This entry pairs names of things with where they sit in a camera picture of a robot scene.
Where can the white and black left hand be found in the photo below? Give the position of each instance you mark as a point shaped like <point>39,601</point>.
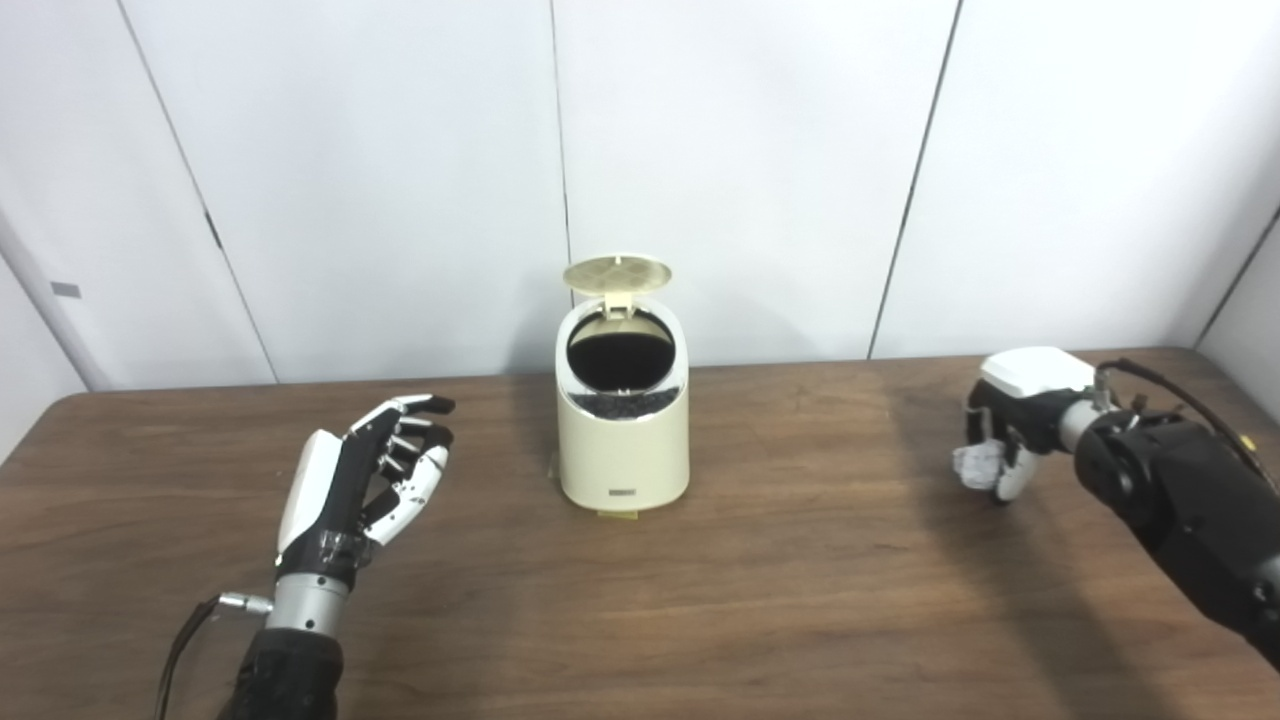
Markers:
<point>325,500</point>

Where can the white and black right hand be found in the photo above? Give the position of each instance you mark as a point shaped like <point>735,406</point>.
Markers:
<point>1030,390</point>

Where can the white paper ball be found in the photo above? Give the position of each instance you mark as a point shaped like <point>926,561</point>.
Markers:
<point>978,465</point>

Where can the cream-colored bin body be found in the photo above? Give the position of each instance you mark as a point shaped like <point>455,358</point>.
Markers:
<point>625,455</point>

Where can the cream round bin lid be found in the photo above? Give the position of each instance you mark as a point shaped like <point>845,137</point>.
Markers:
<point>617,273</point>

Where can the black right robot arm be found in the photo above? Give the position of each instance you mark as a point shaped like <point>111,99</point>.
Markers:
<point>1190,500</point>

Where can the black wall panel hinge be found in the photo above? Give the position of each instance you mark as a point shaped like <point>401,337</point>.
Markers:
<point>213,230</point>

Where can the small gray wall label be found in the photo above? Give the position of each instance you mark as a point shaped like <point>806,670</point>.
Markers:
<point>66,290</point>

